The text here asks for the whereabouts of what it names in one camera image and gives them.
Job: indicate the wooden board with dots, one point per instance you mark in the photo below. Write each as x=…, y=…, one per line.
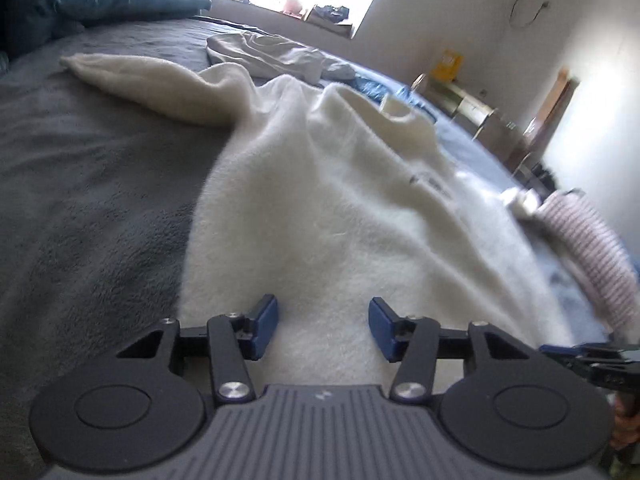
x=552, y=110

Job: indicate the bed with grey sheet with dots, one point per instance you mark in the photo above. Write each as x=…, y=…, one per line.
x=75, y=185

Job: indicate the cream fuzzy sweater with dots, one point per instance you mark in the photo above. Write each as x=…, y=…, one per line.
x=325, y=210

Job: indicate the crumpled blue garment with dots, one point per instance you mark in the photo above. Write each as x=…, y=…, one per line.
x=372, y=87

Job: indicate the pink pot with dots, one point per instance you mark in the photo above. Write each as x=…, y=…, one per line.
x=292, y=5

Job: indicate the box of dark clothes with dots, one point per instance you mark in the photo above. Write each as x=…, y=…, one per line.
x=327, y=17

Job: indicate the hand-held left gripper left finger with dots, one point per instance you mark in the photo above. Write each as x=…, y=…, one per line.
x=265, y=322

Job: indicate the metal shoe rack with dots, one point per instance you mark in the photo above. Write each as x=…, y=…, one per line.
x=537, y=172

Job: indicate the small round fan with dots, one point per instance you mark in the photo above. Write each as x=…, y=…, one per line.
x=421, y=82

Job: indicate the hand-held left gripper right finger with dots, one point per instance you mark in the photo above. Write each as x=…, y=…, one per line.
x=380, y=327

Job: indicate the yellow box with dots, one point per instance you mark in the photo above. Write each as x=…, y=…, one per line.
x=447, y=65

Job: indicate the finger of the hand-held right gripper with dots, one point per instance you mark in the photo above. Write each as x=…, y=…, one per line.
x=612, y=375
x=560, y=351

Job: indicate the white desk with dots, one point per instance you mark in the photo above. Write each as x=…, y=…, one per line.
x=470, y=107

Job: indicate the crumpled white shirt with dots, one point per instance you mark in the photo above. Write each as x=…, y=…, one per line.
x=260, y=50

